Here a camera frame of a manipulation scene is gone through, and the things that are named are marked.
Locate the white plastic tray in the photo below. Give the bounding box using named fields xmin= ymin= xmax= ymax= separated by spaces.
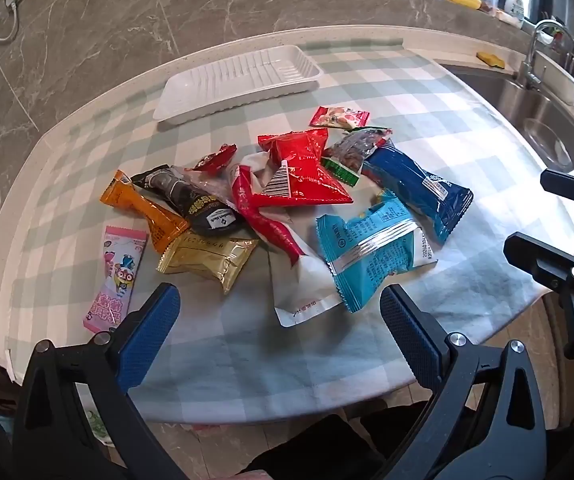
xmin=153 ymin=45 xmax=324 ymax=126

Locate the gold snack packet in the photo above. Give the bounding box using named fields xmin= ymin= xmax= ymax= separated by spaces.
xmin=156 ymin=230 xmax=260 ymax=295

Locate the green edged clear nut packet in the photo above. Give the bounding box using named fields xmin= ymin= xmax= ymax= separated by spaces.
xmin=321 ymin=126 xmax=394 ymax=187

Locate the light blue snack packet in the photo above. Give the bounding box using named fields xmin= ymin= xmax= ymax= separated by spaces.
xmin=315 ymin=191 xmax=439 ymax=314

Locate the green white checkered tablecloth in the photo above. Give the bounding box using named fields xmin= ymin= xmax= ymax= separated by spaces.
xmin=4 ymin=40 xmax=574 ymax=423

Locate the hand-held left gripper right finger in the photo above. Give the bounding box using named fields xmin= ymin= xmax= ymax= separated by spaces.
xmin=373 ymin=284 xmax=560 ymax=480

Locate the steel faucet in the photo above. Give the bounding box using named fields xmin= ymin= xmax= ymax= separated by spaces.
xmin=514 ymin=19 xmax=574 ymax=92

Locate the steel sink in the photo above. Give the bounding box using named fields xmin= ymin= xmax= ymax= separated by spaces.
xmin=447 ymin=62 xmax=574 ymax=173

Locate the strawberry print candy packet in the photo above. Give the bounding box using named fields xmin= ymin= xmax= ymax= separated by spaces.
xmin=309 ymin=106 xmax=371 ymax=130

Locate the large red snack packet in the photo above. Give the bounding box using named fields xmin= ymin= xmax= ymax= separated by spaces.
xmin=252 ymin=128 xmax=355 ymax=209

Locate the long white red snack packet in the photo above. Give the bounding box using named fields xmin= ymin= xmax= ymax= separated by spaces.
xmin=229 ymin=152 xmax=343 ymax=328

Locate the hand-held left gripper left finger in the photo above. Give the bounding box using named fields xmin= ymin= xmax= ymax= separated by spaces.
xmin=12 ymin=282 xmax=188 ymax=480

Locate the pink cartoon snack packet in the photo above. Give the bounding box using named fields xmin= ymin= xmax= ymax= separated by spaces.
xmin=83 ymin=225 xmax=149 ymax=335

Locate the dark clothing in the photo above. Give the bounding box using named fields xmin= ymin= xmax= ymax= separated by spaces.
xmin=239 ymin=400 xmax=418 ymax=480

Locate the black snack packet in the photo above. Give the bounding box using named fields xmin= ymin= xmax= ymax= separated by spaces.
xmin=131 ymin=164 xmax=255 ymax=238

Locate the small red patterned snack packet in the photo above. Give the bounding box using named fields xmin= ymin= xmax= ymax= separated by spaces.
xmin=190 ymin=143 xmax=238 ymax=173

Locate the steel bowl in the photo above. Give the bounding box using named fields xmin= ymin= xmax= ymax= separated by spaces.
xmin=522 ymin=119 xmax=574 ymax=166

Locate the translucent orange print snack packet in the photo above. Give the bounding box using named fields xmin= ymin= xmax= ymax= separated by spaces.
xmin=174 ymin=162 xmax=238 ymax=201

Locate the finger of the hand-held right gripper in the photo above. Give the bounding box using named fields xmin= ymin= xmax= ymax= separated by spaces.
xmin=540 ymin=169 xmax=574 ymax=211
xmin=504 ymin=231 xmax=574 ymax=359

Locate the dark blue snack packet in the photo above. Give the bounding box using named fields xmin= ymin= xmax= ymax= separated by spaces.
xmin=362 ymin=141 xmax=474 ymax=246

